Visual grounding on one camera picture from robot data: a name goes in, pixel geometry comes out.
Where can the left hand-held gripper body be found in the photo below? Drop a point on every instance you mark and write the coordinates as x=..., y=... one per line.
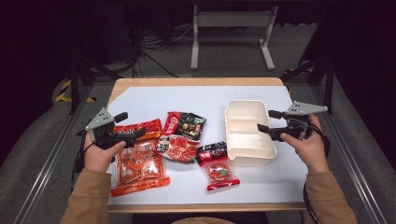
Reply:
x=101, y=119

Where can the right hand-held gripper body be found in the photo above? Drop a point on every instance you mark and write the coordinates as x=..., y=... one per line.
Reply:
x=299, y=124

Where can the white divided container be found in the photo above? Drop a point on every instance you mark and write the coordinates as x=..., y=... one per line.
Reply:
x=246, y=146

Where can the large orange packet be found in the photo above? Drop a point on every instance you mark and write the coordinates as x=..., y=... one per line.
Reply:
x=140, y=168

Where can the small red and black packet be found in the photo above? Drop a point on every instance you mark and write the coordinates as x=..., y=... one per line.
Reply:
x=218, y=171

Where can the person's right hand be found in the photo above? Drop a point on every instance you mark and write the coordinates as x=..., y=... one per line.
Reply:
x=313, y=152

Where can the person's left hand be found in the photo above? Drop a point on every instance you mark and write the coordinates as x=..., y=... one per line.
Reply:
x=98, y=158

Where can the yellow black hazard tape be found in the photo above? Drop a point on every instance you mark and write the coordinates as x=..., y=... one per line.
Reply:
x=295, y=70
x=62, y=96

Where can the black metal stand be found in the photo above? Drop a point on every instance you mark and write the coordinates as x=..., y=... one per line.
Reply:
x=74, y=81
x=328, y=84

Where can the white table mat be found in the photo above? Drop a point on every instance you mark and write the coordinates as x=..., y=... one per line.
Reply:
x=186, y=96

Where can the person's lap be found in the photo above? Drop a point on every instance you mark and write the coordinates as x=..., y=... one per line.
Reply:
x=199, y=218

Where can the aluminium floor rail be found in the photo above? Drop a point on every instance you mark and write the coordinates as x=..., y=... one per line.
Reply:
x=355, y=168
x=46, y=168

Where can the white metal stand frame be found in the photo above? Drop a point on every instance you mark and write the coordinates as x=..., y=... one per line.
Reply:
x=233, y=19

